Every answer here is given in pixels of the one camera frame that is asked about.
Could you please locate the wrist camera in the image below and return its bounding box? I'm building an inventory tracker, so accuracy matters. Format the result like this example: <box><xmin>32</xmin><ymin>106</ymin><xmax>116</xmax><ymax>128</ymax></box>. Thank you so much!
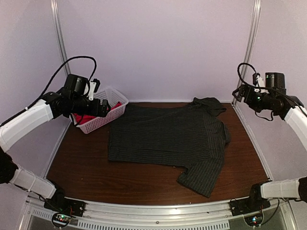
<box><xmin>253</xmin><ymin>72</ymin><xmax>285</xmax><ymax>89</ymax></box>
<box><xmin>83</xmin><ymin>79</ymin><xmax>100</xmax><ymax>101</ymax></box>

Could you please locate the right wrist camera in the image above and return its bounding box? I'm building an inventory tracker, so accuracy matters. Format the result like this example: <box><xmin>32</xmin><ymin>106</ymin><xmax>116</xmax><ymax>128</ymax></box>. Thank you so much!
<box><xmin>253</xmin><ymin>72</ymin><xmax>285</xmax><ymax>89</ymax></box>

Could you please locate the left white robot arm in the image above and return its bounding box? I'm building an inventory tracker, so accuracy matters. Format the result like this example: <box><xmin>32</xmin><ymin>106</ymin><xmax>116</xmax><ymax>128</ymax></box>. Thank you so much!
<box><xmin>0</xmin><ymin>92</ymin><xmax>111</xmax><ymax>213</ymax></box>

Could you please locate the left aluminium corner post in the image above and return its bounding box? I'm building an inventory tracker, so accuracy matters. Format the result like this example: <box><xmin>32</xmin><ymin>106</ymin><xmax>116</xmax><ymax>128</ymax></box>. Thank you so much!
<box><xmin>50</xmin><ymin>0</ymin><xmax>68</xmax><ymax>62</ymax></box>

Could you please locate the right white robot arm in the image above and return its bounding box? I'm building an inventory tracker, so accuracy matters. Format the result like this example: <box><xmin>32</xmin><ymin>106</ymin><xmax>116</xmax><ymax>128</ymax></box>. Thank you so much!
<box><xmin>232</xmin><ymin>84</ymin><xmax>307</xmax><ymax>212</ymax></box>

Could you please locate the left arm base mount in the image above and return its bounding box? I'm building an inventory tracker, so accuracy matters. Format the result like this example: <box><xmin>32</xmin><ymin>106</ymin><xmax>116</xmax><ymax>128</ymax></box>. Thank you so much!
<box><xmin>40</xmin><ymin>189</ymin><xmax>85</xmax><ymax>230</ymax></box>

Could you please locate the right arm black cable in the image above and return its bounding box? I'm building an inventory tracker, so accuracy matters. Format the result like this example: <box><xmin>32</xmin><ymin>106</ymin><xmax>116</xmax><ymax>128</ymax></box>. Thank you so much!
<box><xmin>236</xmin><ymin>62</ymin><xmax>274</xmax><ymax>122</ymax></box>

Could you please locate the white plastic laundry basket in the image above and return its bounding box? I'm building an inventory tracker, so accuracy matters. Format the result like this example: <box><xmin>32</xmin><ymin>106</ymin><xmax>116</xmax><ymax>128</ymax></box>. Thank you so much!
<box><xmin>69</xmin><ymin>87</ymin><xmax>130</xmax><ymax>135</ymax></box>

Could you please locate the red garment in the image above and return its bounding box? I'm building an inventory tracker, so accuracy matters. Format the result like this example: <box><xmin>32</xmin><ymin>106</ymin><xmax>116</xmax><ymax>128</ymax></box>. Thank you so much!
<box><xmin>72</xmin><ymin>102</ymin><xmax>122</xmax><ymax>125</ymax></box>

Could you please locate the right aluminium corner post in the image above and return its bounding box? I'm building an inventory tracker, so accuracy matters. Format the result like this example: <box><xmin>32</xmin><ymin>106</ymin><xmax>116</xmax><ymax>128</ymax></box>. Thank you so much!
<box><xmin>233</xmin><ymin>0</ymin><xmax>262</xmax><ymax>106</ymax></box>

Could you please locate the aluminium corner post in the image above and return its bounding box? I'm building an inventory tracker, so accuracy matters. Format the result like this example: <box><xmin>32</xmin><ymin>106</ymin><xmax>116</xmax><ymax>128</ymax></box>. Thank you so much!
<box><xmin>233</xmin><ymin>0</ymin><xmax>262</xmax><ymax>106</ymax></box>
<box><xmin>50</xmin><ymin>0</ymin><xmax>68</xmax><ymax>62</ymax></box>

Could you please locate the black pinstriped shirt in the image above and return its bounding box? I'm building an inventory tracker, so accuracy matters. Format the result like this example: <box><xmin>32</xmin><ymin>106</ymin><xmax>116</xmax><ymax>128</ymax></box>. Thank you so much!
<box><xmin>108</xmin><ymin>98</ymin><xmax>231</xmax><ymax>197</ymax></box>

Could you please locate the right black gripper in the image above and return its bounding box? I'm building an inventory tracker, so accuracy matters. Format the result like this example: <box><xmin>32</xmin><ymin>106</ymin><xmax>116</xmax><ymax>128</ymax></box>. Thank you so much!
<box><xmin>232</xmin><ymin>85</ymin><xmax>274</xmax><ymax>113</ymax></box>

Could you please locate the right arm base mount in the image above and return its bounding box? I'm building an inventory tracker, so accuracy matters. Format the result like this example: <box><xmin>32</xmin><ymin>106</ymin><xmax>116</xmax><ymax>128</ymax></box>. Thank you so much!
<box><xmin>229</xmin><ymin>187</ymin><xmax>280</xmax><ymax>229</ymax></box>

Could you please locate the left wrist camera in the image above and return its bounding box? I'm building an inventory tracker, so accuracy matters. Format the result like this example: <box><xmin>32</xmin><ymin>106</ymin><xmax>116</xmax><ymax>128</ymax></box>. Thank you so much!
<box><xmin>83</xmin><ymin>79</ymin><xmax>100</xmax><ymax>101</ymax></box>

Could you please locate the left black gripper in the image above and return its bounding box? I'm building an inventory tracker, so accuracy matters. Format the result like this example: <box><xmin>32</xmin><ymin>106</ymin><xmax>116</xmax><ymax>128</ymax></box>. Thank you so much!
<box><xmin>71</xmin><ymin>97</ymin><xmax>111</xmax><ymax>118</ymax></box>

